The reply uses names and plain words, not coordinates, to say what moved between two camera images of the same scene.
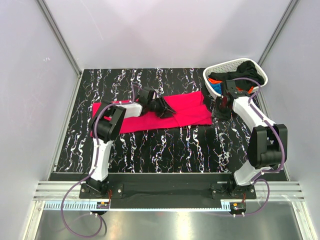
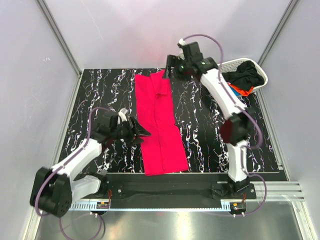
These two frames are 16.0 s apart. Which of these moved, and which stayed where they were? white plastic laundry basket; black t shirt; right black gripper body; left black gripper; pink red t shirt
Moved: left black gripper; right black gripper body; pink red t shirt
Stayed: white plastic laundry basket; black t shirt
